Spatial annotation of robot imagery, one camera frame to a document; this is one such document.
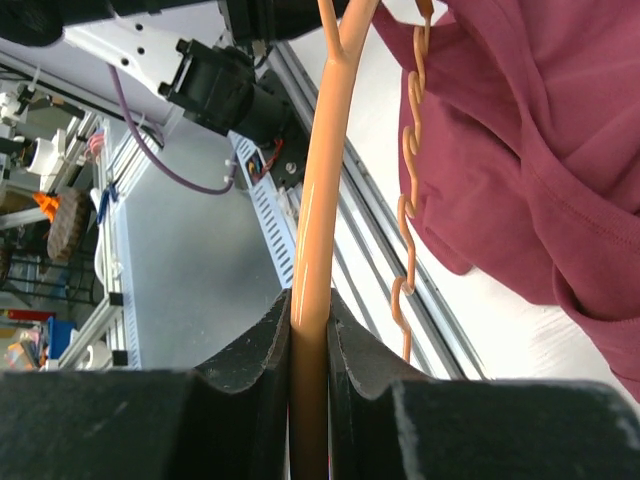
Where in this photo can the red tank top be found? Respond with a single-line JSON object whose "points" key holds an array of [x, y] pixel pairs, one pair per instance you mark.
{"points": [[529, 161]]}

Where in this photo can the orange hanger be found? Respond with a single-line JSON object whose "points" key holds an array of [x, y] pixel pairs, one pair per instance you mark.
{"points": [[311, 288]]}

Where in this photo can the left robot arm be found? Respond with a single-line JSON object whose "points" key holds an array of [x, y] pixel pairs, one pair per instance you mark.
{"points": [[216, 87]]}

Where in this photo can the light blue slotted cable duct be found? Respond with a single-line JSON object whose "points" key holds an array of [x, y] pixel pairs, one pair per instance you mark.
{"points": [[271, 216]]}

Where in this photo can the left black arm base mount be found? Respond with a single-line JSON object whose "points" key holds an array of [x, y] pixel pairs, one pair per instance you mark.
{"points": [[285, 160]]}

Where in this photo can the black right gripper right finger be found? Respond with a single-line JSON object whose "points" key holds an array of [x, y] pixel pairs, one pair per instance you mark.
{"points": [[391, 421]]}

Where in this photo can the aluminium table edge rail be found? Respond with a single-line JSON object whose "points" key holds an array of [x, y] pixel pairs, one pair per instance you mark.
{"points": [[441, 347]]}

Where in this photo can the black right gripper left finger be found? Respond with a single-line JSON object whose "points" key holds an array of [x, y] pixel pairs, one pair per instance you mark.
{"points": [[223, 419]]}

